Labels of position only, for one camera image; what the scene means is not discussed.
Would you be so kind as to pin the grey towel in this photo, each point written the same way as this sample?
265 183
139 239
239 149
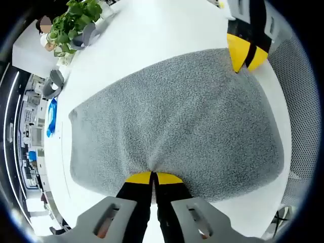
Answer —
177 114

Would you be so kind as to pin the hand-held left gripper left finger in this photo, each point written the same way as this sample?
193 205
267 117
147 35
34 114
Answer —
131 200

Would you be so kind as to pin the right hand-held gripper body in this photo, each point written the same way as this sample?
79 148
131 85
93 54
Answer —
226 8

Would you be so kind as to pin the green potted plant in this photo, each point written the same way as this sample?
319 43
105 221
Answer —
73 15

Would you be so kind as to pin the blue wipes packet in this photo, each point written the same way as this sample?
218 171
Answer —
51 116

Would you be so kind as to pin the blue storage box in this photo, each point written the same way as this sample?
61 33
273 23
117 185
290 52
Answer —
32 155

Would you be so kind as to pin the white plant pot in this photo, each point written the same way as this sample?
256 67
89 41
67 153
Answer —
63 59

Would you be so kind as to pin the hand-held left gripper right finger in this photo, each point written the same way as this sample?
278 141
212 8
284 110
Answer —
174 202

